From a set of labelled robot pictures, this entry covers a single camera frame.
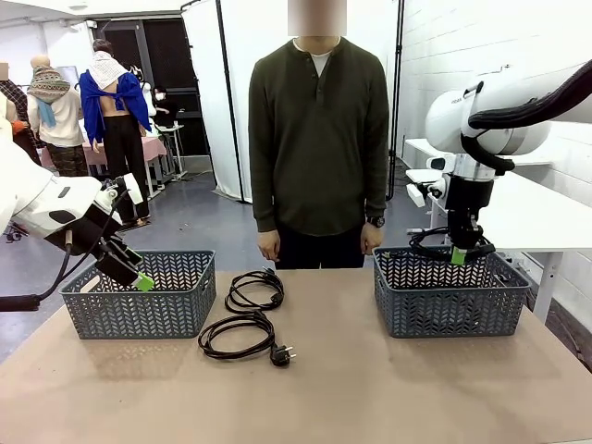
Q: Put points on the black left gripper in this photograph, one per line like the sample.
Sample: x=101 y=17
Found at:
x=111 y=263

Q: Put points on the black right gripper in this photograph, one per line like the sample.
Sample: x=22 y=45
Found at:
x=467 y=199

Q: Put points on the person's right forearm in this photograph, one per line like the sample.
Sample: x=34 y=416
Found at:
x=266 y=199

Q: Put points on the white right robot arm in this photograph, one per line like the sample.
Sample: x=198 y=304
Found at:
x=444 y=120

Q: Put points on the person's left forearm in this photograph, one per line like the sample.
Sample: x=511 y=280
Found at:
x=375 y=185

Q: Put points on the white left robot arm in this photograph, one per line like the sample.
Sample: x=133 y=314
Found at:
x=28 y=194

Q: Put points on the person's left hand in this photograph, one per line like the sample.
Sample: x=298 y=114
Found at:
x=372 y=240

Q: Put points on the person's right hand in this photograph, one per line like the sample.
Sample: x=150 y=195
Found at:
x=268 y=245

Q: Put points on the gray plastic lattice basket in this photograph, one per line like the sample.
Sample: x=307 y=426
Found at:
x=139 y=314
x=453 y=310

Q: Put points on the black wristwatch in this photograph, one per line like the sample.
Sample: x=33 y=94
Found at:
x=375 y=221

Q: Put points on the table with pink cloth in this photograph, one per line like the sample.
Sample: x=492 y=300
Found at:
x=152 y=148

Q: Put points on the small white desk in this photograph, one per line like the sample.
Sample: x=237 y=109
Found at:
x=173 y=131

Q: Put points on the seated person with mask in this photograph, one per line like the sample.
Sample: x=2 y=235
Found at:
x=163 y=108

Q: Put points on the mannequin with blue jacket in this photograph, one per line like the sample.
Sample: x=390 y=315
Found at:
x=115 y=102

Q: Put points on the black backdrop stand pole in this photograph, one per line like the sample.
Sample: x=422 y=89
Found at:
x=398 y=92
x=226 y=92

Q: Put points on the mannequin with patterned scarf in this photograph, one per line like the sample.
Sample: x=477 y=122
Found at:
x=55 y=115

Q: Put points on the person in green sweater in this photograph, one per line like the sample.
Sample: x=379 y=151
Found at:
x=319 y=139

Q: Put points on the white backdrop screen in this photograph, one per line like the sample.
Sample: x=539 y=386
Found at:
x=203 y=92
x=259 y=28

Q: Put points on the bystander in plaid shirt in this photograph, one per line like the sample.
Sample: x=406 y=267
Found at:
x=11 y=111

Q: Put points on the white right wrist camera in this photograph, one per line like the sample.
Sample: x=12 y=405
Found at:
x=416 y=194

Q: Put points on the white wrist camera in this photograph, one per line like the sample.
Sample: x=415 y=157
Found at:
x=416 y=194
x=134 y=189

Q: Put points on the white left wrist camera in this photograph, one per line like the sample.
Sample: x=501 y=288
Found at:
x=134 y=189

